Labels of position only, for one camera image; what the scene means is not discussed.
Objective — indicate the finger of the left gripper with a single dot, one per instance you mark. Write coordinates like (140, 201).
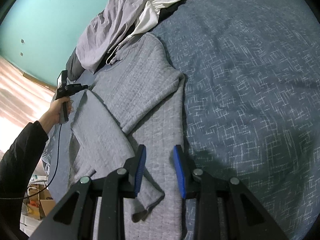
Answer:
(75, 88)

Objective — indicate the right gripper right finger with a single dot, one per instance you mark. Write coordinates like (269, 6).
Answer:
(225, 209)

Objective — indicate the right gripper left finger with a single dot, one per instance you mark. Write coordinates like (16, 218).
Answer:
(74, 215)

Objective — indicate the grey sweatshirt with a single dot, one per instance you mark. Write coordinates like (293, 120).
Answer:
(138, 100)

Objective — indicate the person's left forearm black sleeve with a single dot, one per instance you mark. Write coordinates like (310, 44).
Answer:
(17, 167)

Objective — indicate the person's left hand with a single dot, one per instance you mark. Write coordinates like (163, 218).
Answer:
(49, 119)

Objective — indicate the long dark grey pillow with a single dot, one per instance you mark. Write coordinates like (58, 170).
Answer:
(73, 65)

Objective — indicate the beige curtain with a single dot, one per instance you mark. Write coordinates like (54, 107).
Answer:
(22, 101)

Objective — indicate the light lilac-grey garment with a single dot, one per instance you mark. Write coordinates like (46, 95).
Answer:
(106, 31)

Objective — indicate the light grey blanket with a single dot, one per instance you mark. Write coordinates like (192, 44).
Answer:
(49, 155)

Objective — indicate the cardboard box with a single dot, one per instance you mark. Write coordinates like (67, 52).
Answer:
(41, 202)

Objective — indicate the white garment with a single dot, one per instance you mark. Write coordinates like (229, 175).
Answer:
(149, 17)

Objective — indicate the dark blue bed sheet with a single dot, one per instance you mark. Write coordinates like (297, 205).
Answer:
(252, 98)

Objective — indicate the wooden window frame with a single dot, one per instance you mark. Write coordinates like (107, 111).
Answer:
(41, 83)

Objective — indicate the grey hoodie with drawstring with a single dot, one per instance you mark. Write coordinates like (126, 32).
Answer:
(122, 49)

